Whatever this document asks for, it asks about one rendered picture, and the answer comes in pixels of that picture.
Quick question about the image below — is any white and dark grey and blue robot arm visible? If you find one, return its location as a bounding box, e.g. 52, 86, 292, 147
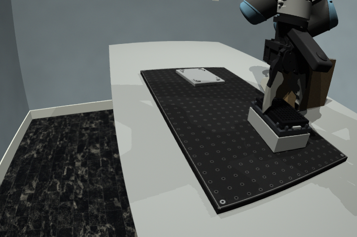
240, 0, 338, 73

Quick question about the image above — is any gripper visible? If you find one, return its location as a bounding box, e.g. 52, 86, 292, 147
260, 15, 310, 113

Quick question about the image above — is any white rectangular frame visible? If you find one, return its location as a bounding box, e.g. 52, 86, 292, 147
176, 68, 225, 86

